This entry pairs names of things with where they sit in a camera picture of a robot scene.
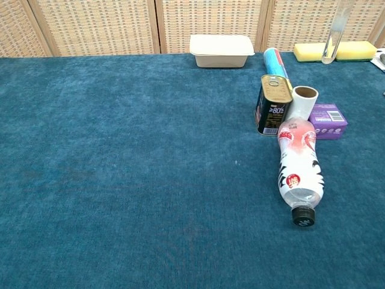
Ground yellow sponge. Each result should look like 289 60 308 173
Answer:
331 40 377 63
293 42 338 64

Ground gold black luncheon meat can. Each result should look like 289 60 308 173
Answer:
254 74 294 137

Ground beige lidded food container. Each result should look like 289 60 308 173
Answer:
189 34 256 69

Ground teal table cloth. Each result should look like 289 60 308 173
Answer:
0 51 385 289

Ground clear glass test tube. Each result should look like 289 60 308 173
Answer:
321 0 350 65

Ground plastic bottle with black cap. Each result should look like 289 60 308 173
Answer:
276 117 325 228

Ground purple cardboard box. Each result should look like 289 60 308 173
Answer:
307 104 349 141

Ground woven bamboo folding screen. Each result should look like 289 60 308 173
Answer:
0 0 385 58

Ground blue wrap roll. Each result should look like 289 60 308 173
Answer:
263 47 292 89

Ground white object at edge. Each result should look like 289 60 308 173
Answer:
370 48 385 73

